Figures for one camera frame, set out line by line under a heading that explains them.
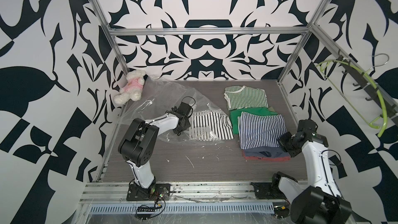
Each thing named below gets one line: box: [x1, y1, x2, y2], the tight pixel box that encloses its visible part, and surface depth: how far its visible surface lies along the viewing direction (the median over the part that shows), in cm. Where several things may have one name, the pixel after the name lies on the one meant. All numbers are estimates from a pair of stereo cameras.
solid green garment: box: [229, 106, 278, 135], surface depth 99 cm
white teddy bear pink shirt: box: [114, 70, 146, 105], surface depth 108 cm
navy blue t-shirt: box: [243, 146, 291, 159], surface depth 84 cm
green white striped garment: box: [223, 85, 269, 111], surface depth 110 cm
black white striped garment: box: [188, 110, 235, 141], surface depth 96 cm
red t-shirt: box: [242, 149, 292, 162], surface depth 84 cm
